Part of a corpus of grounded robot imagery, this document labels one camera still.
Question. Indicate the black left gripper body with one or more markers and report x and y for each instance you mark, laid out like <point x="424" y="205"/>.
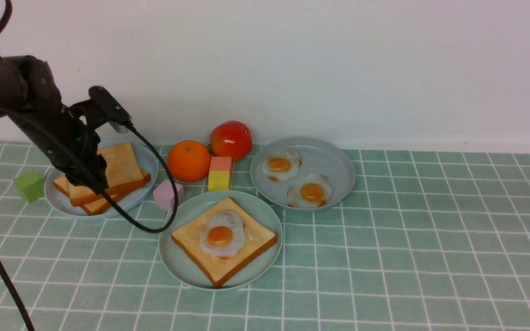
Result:
<point x="67" y="135"/>

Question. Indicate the fried egg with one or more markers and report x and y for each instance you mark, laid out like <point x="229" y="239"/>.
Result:
<point x="282" y="166"/>
<point x="222" y="236"/>
<point x="309" y="192"/>

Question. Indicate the toast slice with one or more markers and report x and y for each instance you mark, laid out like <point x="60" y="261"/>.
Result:
<point x="122" y="172"/>
<point x="95" y="204"/>
<point x="256" y="241"/>

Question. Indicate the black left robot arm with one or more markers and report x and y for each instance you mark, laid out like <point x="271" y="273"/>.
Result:
<point x="30" y="99"/>

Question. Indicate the green cube block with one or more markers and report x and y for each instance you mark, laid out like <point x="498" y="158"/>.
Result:
<point x="30" y="185"/>

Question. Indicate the light blue bread plate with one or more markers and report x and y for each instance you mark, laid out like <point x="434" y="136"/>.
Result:
<point x="146" y="160"/>

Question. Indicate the pink cube block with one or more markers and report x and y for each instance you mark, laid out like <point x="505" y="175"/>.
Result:
<point x="166" y="197"/>

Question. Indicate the orange fruit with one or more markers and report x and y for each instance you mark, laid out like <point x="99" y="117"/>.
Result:
<point x="189" y="161"/>

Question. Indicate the green checkered tablecloth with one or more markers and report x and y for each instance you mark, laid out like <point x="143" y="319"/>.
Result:
<point x="427" y="241"/>

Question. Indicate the pink and yellow block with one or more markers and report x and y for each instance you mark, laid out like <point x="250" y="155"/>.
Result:
<point x="220" y="173"/>

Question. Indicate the red tomato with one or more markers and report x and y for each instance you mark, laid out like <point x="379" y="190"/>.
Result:
<point x="231" y="139"/>

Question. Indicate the green centre plate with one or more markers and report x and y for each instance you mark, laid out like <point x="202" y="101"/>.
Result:
<point x="182" y="262"/>

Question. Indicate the grey egg plate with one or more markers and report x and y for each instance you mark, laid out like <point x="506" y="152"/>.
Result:
<point x="317" y="157"/>

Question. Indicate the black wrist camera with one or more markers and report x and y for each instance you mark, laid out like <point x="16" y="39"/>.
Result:
<point x="107" y="110"/>

